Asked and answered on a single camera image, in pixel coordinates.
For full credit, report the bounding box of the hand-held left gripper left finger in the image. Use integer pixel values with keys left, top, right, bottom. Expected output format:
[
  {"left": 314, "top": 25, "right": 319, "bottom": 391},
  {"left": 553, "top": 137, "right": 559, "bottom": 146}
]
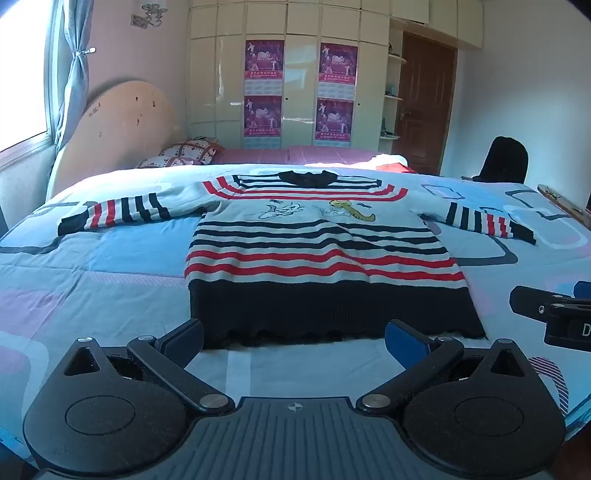
[{"left": 62, "top": 318, "right": 235, "bottom": 414}]

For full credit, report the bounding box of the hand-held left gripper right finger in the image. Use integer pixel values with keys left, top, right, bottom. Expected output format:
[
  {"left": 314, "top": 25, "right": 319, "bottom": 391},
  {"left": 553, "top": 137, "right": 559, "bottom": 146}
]
[{"left": 356, "top": 319, "right": 528, "bottom": 414}]

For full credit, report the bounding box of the striped knit sweater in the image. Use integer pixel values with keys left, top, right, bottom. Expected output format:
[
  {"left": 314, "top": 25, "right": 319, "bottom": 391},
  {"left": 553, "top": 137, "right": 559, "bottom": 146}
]
[{"left": 58, "top": 170, "right": 537, "bottom": 348}]

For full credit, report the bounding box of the wooden board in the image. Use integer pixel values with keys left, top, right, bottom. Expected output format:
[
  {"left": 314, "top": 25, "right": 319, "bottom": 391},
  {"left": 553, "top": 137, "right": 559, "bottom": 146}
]
[{"left": 537, "top": 184, "right": 588, "bottom": 219}]

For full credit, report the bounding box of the blue patterned blanket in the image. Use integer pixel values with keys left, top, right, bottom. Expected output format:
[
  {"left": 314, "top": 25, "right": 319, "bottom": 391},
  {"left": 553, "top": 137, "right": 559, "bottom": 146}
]
[{"left": 0, "top": 161, "right": 591, "bottom": 464}]

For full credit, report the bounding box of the black chair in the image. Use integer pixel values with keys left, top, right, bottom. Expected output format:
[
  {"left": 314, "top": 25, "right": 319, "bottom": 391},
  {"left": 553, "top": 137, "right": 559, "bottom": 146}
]
[{"left": 477, "top": 136, "right": 530, "bottom": 185}]

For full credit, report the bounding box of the red cloth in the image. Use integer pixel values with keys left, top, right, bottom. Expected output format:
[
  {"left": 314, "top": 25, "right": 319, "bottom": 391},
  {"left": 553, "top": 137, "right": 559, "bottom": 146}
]
[{"left": 372, "top": 161, "right": 419, "bottom": 175}]

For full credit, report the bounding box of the heart print pillow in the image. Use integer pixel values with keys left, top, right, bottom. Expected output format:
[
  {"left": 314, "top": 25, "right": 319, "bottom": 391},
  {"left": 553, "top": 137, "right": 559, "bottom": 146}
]
[
  {"left": 136, "top": 155, "right": 204, "bottom": 169},
  {"left": 159, "top": 139, "right": 226, "bottom": 165}
]

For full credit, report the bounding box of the pink bed sheet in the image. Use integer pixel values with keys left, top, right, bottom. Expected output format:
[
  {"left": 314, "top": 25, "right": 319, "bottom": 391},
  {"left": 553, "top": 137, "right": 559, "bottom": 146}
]
[{"left": 210, "top": 145, "right": 409, "bottom": 168}]

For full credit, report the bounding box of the beige wooden headboard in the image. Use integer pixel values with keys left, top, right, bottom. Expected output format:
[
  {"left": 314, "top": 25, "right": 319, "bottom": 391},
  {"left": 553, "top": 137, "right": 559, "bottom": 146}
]
[{"left": 48, "top": 80, "right": 186, "bottom": 200}]

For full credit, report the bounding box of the brown wooden door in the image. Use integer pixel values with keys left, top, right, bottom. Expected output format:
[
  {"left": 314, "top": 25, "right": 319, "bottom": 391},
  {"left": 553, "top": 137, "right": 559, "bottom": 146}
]
[{"left": 392, "top": 31, "right": 458, "bottom": 175}]

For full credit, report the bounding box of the corner shelf unit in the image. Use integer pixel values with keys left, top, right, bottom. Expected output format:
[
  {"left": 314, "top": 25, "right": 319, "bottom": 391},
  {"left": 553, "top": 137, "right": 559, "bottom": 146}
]
[{"left": 382, "top": 42, "right": 408, "bottom": 142}]

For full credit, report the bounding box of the blue curtain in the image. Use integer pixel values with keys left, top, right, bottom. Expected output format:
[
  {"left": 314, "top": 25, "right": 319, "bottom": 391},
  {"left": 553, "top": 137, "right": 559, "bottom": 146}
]
[{"left": 46, "top": 0, "right": 96, "bottom": 154}]

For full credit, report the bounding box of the window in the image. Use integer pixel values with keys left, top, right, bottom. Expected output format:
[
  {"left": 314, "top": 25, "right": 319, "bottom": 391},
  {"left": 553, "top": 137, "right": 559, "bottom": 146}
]
[{"left": 0, "top": 0, "right": 60, "bottom": 154}]

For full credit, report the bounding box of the cream glossy wardrobe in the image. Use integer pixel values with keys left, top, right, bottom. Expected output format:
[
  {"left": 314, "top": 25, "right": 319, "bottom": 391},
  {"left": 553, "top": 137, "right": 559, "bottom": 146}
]
[{"left": 188, "top": 0, "right": 485, "bottom": 154}]

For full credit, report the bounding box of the purple wall poster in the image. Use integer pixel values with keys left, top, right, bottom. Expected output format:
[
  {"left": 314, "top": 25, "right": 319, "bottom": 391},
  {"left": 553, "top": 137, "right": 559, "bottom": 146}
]
[
  {"left": 245, "top": 39, "right": 286, "bottom": 96},
  {"left": 318, "top": 42, "right": 359, "bottom": 97},
  {"left": 315, "top": 97, "right": 355, "bottom": 148},
  {"left": 243, "top": 95, "right": 283, "bottom": 149}
]

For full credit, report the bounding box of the wall lamp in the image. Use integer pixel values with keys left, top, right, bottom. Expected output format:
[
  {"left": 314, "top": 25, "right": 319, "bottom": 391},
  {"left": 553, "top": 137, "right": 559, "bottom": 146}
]
[{"left": 130, "top": 2, "right": 168, "bottom": 30}]

